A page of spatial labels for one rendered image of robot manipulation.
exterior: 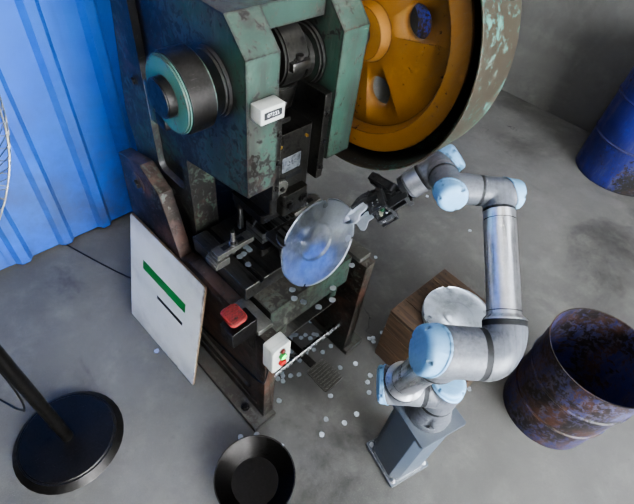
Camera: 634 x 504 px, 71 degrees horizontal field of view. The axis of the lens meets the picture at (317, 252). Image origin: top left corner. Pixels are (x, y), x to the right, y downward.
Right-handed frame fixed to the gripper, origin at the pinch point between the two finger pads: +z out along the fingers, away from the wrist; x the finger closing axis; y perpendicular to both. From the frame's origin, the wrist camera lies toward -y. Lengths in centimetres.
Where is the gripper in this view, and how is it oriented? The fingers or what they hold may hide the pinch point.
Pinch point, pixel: (347, 219)
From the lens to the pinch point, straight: 130.6
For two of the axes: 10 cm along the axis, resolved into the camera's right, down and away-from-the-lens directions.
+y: 1.0, 7.4, -6.6
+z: -7.7, 4.8, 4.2
